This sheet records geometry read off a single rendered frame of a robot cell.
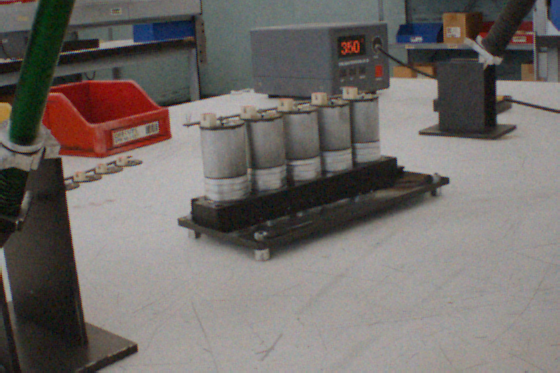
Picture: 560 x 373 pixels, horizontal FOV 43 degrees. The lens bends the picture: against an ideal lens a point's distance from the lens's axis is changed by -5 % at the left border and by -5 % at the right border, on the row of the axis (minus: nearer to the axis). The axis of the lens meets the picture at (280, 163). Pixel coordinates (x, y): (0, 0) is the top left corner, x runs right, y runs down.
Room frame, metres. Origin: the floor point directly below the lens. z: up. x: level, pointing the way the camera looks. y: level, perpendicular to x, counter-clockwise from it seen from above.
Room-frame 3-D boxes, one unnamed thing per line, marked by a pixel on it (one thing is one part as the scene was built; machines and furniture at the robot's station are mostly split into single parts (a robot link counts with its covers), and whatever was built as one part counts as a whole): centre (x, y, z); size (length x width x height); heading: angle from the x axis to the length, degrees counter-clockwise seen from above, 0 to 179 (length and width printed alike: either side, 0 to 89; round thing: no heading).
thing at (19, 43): (3.05, 1.08, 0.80); 0.15 x 0.12 x 0.10; 72
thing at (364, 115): (0.47, -0.05, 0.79); 0.02 x 0.02 x 0.05
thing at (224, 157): (0.40, 0.03, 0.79); 0.02 x 0.02 x 0.05
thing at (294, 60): (0.99, -0.06, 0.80); 0.15 x 0.12 x 0.10; 42
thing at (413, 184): (0.42, -0.02, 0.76); 0.16 x 0.07 x 0.01; 132
